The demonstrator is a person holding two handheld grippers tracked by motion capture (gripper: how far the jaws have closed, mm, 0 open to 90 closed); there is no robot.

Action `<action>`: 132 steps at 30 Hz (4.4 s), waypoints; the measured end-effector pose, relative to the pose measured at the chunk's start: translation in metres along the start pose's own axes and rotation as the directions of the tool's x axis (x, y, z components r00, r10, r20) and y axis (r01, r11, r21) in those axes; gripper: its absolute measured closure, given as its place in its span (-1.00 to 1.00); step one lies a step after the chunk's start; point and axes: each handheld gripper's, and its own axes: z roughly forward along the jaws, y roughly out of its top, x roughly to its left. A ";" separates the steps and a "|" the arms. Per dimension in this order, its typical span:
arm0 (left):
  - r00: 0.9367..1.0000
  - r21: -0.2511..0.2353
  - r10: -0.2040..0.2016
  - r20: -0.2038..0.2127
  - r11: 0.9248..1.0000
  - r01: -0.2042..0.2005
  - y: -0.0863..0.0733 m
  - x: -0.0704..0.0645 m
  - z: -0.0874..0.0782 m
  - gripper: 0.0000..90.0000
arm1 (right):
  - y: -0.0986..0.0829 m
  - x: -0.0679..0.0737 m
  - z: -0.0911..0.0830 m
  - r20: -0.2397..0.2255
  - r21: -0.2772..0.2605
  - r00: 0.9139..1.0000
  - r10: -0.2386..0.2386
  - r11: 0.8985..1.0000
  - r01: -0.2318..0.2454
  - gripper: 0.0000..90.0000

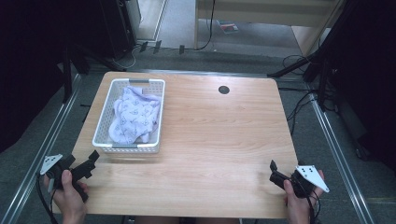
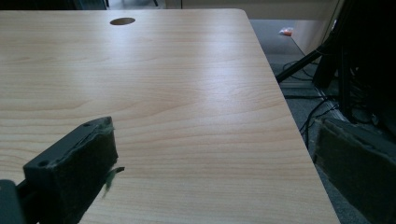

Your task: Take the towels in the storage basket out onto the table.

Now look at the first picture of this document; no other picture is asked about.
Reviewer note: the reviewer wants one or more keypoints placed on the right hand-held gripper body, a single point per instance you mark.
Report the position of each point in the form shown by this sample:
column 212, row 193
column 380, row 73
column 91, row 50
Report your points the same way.
column 306, row 179

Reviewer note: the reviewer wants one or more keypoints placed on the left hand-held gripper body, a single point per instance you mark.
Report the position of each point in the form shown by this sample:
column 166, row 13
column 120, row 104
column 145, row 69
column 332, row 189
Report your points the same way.
column 58, row 169

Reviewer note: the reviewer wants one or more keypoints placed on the person's right hand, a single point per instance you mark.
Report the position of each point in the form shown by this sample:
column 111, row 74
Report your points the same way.
column 297, row 207

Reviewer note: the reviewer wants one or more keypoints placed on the person's left hand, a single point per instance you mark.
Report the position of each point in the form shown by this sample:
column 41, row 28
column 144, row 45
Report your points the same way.
column 71, row 199

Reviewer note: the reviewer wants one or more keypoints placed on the white perforated plastic basket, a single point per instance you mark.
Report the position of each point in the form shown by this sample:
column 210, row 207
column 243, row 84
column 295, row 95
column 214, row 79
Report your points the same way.
column 106, row 124

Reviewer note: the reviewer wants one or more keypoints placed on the white patterned cloth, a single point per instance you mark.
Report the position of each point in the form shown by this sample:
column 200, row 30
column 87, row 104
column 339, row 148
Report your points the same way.
column 135, row 116

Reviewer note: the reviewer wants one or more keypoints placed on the black metal stand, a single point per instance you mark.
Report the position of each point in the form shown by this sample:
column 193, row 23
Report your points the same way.
column 67, row 77
column 314, row 62

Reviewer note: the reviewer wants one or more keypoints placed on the black round table grommet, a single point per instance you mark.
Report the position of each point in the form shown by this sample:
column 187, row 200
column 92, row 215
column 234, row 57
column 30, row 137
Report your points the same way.
column 223, row 90

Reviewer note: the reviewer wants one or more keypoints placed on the black cabinet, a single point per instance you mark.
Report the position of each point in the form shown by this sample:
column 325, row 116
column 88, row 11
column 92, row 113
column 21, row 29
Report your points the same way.
column 120, row 28

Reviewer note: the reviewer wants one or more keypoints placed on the book with red cover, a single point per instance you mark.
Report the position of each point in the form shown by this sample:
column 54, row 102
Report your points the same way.
column 229, row 27

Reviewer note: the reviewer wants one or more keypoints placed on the aluminium floor rail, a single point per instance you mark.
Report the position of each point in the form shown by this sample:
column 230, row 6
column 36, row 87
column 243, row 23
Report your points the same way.
column 40, row 149
column 339, row 155

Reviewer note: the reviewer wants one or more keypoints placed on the light wooden furniture frame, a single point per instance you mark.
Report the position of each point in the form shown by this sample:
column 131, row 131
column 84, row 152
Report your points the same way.
column 267, row 14

